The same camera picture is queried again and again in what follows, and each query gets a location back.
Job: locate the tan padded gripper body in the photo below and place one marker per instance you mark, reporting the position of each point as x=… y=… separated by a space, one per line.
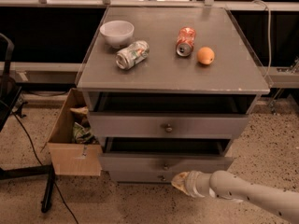
x=193 y=183

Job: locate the grey drawer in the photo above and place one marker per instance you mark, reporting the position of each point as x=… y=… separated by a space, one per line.
x=171 y=125
x=141 y=177
x=165 y=155

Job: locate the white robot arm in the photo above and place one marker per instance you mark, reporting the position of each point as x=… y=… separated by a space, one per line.
x=224 y=185

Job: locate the grey bottom drawer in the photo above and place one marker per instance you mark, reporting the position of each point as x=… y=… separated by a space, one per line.
x=141 y=177

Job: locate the grey top drawer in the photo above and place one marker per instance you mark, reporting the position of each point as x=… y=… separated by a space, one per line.
x=171 y=125

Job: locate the grey drawer cabinet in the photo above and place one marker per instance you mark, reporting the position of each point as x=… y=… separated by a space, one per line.
x=166 y=82

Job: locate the green snack bag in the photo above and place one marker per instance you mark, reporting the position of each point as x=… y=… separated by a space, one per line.
x=82 y=135

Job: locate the cardboard box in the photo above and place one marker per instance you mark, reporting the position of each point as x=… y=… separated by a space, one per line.
x=67 y=157

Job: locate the crumpled brown bag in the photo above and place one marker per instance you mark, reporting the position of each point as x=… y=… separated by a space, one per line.
x=80 y=115

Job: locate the orange fruit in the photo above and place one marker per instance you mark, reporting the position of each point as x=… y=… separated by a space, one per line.
x=205 y=55

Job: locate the crushed green white can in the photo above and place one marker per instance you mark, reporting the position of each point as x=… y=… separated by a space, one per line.
x=135 y=53

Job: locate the orange soda can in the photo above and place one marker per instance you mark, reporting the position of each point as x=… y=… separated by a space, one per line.
x=185 y=41

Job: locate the white ceramic bowl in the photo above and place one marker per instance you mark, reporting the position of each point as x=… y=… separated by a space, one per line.
x=117 y=34

